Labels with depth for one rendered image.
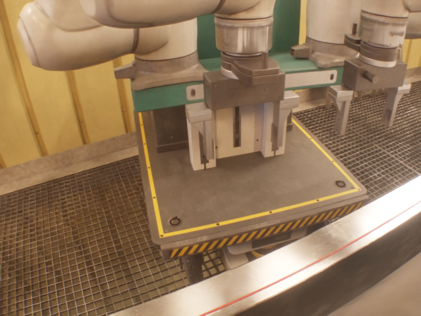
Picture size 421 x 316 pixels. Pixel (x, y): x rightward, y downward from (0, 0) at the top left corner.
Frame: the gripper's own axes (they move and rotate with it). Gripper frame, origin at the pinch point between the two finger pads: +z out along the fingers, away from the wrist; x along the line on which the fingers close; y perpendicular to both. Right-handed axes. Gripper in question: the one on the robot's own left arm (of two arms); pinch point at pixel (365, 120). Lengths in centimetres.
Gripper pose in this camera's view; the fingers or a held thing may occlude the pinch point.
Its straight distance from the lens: 73.8
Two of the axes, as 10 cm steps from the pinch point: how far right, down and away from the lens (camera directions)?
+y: 2.5, 5.3, -8.1
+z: 0.4, 8.3, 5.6
